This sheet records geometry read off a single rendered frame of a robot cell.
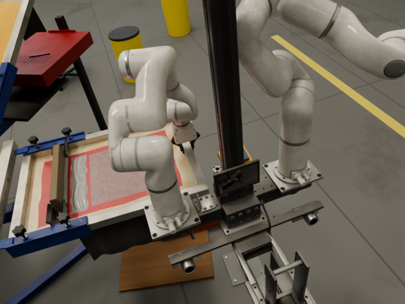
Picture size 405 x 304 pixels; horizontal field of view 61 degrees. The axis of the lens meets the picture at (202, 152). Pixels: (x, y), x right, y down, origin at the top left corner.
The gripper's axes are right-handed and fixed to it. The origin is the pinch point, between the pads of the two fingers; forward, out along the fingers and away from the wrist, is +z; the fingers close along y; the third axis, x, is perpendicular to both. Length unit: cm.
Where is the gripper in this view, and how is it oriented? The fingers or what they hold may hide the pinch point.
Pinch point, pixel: (187, 147)
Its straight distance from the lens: 157.8
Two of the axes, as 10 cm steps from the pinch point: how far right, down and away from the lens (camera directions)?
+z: 1.2, 7.4, 6.6
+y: 9.5, -2.7, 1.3
